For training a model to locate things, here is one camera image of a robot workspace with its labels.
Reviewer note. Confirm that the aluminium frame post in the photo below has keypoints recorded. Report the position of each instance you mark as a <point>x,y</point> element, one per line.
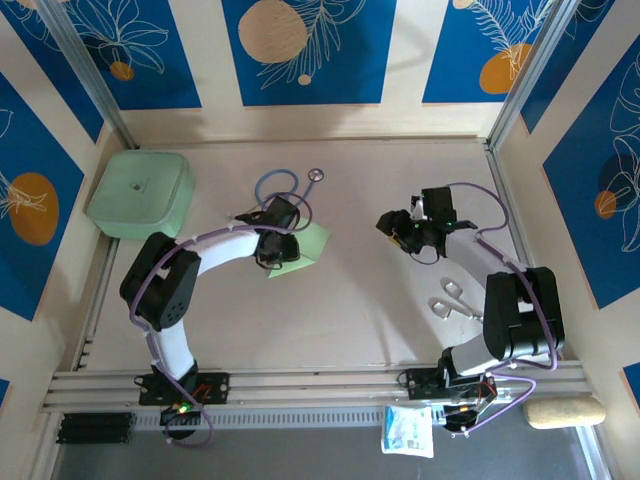
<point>530,70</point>
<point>85,65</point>

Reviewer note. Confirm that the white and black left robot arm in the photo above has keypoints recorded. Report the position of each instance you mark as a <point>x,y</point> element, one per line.
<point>175,345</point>

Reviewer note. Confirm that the black ribbed block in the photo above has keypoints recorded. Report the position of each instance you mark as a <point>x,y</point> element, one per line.
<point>95,427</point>

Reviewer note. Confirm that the aluminium mounting rail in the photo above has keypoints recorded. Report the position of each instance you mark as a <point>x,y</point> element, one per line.
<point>310,385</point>

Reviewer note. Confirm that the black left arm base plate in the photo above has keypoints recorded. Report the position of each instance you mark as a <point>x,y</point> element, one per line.
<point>215,387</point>

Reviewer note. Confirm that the white and blue plastic packet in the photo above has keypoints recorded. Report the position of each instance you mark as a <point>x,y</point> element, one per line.
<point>407,430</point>

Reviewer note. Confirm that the blue stethoscope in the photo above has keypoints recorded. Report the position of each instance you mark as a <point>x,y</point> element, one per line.
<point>316,174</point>

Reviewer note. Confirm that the mint green square case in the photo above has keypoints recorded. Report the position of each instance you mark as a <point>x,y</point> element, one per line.
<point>140,195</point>

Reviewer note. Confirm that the blue floral wall poster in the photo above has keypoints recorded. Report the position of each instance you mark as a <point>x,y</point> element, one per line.
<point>350,75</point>
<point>30,150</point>
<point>460,60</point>
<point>165,75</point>
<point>590,225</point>

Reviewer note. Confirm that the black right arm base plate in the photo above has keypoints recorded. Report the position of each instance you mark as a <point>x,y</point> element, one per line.
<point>420,382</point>

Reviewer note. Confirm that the silver metal scissors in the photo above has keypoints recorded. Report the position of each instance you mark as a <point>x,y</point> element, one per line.
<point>467,309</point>

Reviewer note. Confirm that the beige sponge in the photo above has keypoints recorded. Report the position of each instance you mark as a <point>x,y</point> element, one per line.
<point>565,412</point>

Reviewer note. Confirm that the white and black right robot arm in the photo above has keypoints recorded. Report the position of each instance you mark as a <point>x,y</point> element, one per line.
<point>520,310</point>

